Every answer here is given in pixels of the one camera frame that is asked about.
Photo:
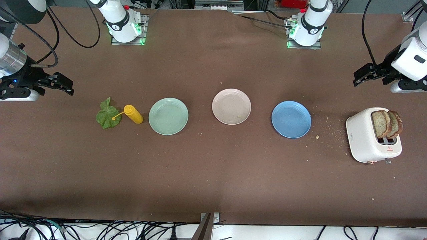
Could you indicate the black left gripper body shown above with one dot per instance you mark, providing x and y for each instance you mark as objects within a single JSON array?
[{"x": 388, "y": 64}]

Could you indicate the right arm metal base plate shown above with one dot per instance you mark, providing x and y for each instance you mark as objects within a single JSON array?
[{"x": 145, "y": 33}]

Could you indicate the dark metal post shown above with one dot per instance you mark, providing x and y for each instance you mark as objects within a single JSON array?
[{"x": 203, "y": 231}]

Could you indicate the aluminium edge rail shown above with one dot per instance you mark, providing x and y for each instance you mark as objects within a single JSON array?
[{"x": 12, "y": 31}]

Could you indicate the grey metal equipment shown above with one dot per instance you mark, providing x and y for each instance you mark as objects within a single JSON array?
[{"x": 218, "y": 5}]

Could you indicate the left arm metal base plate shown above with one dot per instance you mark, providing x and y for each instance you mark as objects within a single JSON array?
[{"x": 303, "y": 47}]

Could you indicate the white toaster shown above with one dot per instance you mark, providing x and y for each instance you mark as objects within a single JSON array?
[{"x": 362, "y": 136}]

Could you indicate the red box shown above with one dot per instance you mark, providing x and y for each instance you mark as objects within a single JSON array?
[{"x": 293, "y": 3}]

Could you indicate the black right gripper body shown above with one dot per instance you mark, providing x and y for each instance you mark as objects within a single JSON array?
[{"x": 24, "y": 75}]

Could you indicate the silver metal bracket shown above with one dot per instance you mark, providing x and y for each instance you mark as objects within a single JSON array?
[{"x": 217, "y": 217}]

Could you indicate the green plate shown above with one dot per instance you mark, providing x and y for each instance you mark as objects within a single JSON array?
[{"x": 168, "y": 116}]

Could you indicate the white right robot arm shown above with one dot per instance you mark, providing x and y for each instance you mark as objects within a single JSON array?
[{"x": 120, "y": 20}]

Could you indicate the aluminium corner rail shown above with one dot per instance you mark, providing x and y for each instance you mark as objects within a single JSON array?
[{"x": 407, "y": 16}]

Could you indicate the green lettuce leaf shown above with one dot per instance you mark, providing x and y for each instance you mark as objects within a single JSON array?
[{"x": 106, "y": 118}]

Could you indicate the yellow squeeze bottle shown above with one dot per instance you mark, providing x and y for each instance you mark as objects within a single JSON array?
[{"x": 133, "y": 114}]

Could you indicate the light-crust bread slice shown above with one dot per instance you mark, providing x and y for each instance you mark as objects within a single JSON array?
[{"x": 378, "y": 123}]

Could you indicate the blue plate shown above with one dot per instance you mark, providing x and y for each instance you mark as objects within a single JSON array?
[{"x": 291, "y": 120}]

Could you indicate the dark-crust bread slice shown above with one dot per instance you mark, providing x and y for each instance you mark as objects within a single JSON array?
[{"x": 397, "y": 125}]

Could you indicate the beige plate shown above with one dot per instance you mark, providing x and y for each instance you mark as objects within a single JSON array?
[{"x": 231, "y": 106}]

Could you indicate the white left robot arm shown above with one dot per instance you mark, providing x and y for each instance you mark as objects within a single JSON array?
[{"x": 312, "y": 23}]

